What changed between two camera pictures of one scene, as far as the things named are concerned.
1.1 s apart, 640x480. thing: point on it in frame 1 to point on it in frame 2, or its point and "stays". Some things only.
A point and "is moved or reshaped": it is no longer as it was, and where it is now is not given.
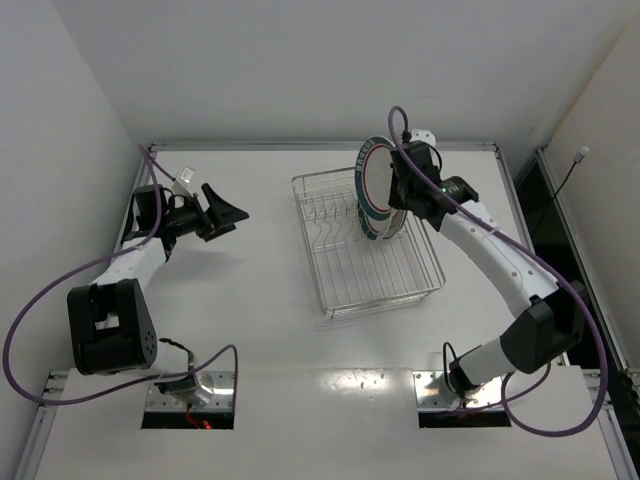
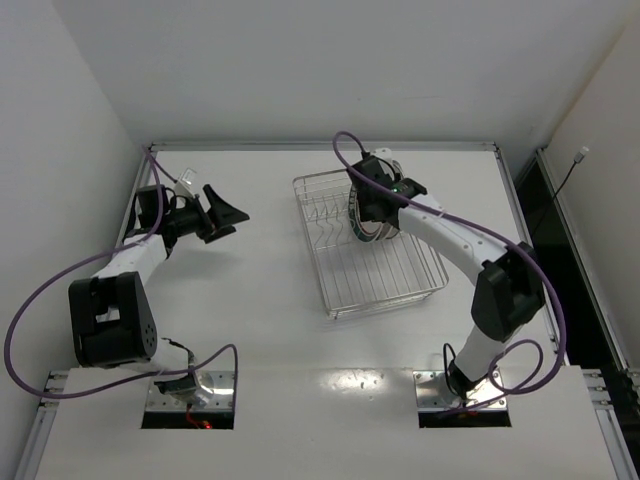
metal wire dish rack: (351, 270) stays
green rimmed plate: (372, 170) is moved or reshaped
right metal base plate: (432, 392) stays
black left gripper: (206, 218) stays
